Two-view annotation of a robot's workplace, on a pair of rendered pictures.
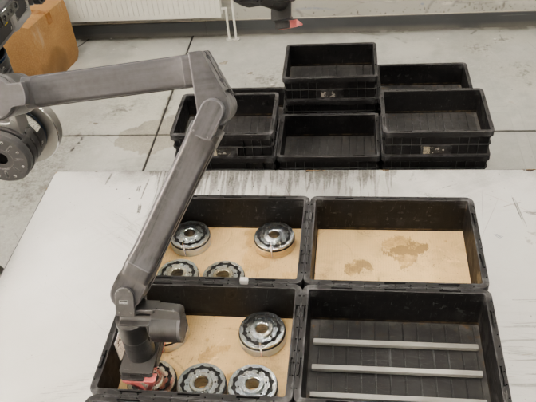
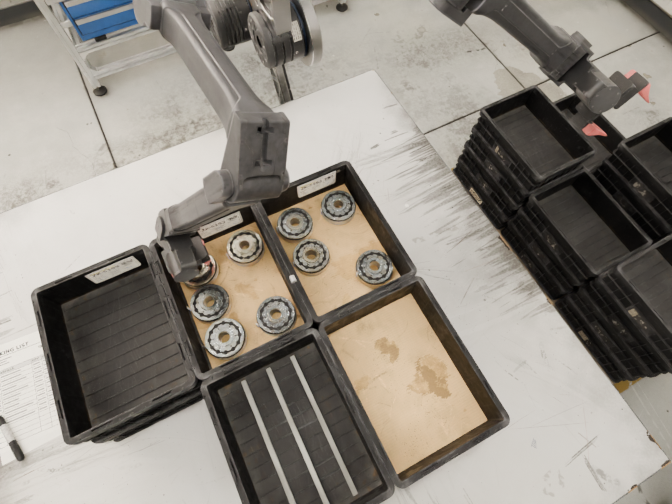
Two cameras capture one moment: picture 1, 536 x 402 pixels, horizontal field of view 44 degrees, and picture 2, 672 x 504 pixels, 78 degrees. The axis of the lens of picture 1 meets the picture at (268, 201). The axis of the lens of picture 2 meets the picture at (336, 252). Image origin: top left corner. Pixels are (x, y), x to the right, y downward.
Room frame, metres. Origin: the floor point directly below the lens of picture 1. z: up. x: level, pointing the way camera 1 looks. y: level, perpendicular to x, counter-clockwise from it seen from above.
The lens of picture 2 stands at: (0.88, -0.27, 1.92)
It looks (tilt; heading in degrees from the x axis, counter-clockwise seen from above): 66 degrees down; 51
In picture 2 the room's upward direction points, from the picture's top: 2 degrees clockwise
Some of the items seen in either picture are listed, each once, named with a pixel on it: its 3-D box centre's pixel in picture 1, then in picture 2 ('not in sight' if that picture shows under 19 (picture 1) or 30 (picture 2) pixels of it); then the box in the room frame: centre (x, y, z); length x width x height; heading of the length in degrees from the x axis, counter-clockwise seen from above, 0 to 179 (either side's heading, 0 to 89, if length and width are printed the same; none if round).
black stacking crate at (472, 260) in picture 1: (391, 257); (405, 375); (1.11, -0.28, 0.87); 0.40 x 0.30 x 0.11; 80
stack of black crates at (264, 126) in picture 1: (232, 158); (515, 162); (2.24, 0.13, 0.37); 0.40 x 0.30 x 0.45; 81
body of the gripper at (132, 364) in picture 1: (139, 345); (181, 250); (0.83, 0.28, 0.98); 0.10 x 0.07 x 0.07; 170
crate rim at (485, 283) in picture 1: (392, 242); (409, 372); (1.11, -0.28, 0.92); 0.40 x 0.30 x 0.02; 80
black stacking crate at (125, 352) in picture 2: not in sight; (121, 340); (0.59, 0.22, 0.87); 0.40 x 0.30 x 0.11; 80
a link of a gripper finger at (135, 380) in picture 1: (144, 373); not in sight; (0.82, 0.28, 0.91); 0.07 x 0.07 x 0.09; 80
